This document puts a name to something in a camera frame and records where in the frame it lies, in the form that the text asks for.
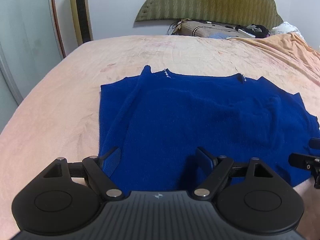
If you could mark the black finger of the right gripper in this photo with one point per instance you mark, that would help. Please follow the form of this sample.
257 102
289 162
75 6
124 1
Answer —
305 162
314 143

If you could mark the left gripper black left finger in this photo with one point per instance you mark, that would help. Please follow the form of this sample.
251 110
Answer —
97 171

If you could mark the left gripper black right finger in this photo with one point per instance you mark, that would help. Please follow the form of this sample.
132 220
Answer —
219 170

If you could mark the blue knit sweater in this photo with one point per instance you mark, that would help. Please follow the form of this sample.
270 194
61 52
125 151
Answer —
158 120

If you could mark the black clothes pile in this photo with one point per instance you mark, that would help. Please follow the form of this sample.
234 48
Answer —
258 31

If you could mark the pink floral bed sheet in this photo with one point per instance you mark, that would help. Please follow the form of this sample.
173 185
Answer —
59 117

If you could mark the peach blanket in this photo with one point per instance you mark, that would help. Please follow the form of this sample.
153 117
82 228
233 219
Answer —
288 46

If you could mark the glass floral wardrobe door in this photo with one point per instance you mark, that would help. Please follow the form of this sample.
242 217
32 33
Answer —
29 50

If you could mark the green padded headboard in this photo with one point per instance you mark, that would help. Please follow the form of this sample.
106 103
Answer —
236 12

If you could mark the gold tower fan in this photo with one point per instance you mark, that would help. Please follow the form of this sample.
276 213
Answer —
81 21

